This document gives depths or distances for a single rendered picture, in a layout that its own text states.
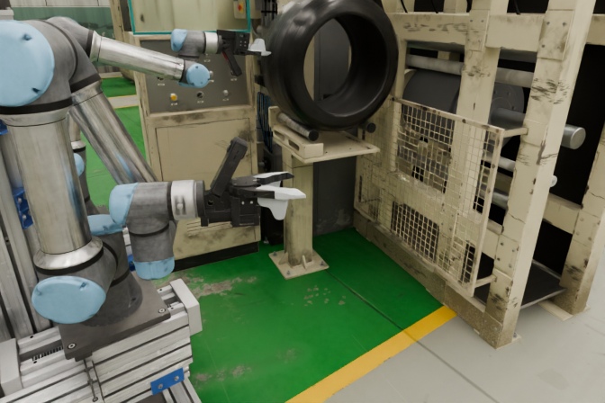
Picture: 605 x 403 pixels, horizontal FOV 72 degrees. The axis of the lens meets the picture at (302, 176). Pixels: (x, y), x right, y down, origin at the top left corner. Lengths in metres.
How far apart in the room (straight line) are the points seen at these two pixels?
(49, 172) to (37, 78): 0.16
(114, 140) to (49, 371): 0.53
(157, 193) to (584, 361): 1.92
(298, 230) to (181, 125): 0.83
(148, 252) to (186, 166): 1.41
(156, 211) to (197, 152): 1.42
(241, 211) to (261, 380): 1.15
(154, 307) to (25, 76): 0.60
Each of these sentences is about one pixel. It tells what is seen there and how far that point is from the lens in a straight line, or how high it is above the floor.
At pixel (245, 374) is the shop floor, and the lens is 1.88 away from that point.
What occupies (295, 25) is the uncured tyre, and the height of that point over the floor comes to 1.32.
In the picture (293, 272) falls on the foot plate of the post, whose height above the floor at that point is 0.01.
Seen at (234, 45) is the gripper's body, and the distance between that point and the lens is 1.60.
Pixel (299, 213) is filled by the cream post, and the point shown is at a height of 0.35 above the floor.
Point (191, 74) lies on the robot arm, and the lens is 1.41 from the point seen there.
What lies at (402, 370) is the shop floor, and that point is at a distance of 1.93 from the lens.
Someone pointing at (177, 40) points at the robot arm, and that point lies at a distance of 1.54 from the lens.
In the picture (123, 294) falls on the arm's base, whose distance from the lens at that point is 1.07.
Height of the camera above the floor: 1.38
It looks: 22 degrees down
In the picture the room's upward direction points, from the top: straight up
